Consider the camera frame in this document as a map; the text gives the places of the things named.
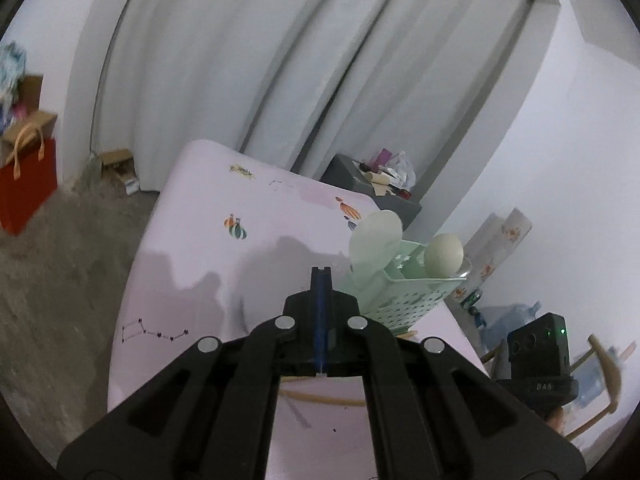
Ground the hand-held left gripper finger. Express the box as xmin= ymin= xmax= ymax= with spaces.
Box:
xmin=320 ymin=266 xmax=586 ymax=480
xmin=57 ymin=266 xmax=322 ymax=480

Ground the green star-cutout utensil basket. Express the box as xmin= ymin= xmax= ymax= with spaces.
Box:
xmin=350 ymin=240 xmax=473 ymax=336

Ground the pale green round bowl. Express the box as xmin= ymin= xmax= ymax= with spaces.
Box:
xmin=424 ymin=233 xmax=464 ymax=277

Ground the blue water jug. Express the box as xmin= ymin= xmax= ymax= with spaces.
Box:
xmin=475 ymin=302 xmax=543 ymax=356

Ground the wooden chair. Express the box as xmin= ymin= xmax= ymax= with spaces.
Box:
xmin=480 ymin=334 xmax=638 ymax=443

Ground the pale green plate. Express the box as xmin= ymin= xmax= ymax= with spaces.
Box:
xmin=348 ymin=210 xmax=404 ymax=288

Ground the rolled floral mat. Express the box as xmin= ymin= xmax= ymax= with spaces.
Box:
xmin=445 ymin=206 xmax=533 ymax=306

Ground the pink printed tablecloth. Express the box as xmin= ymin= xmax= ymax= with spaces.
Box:
xmin=107 ymin=140 xmax=493 ymax=480

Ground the grey cabinet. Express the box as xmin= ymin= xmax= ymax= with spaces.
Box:
xmin=320 ymin=154 xmax=423 ymax=231

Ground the brown paper roll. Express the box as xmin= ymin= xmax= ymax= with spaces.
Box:
xmin=362 ymin=171 xmax=396 ymax=196

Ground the white plastic bag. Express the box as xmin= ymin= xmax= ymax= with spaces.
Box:
xmin=385 ymin=151 xmax=417 ymax=191

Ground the grey curtain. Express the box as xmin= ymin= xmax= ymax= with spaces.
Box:
xmin=92 ymin=0 xmax=418 ymax=158
xmin=247 ymin=0 xmax=532 ymax=183

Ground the small open cardboard box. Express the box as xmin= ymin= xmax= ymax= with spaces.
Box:
xmin=97 ymin=149 xmax=136 ymax=196

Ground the red gift bag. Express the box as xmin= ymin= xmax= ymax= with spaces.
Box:
xmin=0 ymin=122 xmax=58 ymax=236

